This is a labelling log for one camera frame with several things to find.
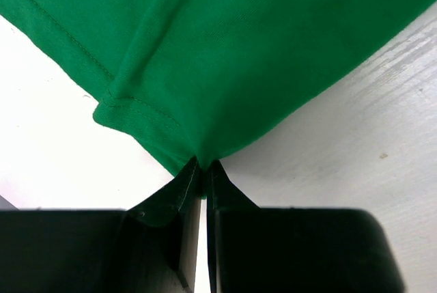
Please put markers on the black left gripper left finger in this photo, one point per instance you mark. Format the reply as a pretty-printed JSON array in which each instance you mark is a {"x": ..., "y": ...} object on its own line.
[{"x": 151, "y": 247}]

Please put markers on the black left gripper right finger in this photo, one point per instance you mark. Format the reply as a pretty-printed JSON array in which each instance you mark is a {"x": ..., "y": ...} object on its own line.
[{"x": 254, "y": 249}]

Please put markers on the green t shirt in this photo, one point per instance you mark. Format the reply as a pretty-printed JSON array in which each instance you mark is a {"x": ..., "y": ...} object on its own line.
[{"x": 206, "y": 78}]

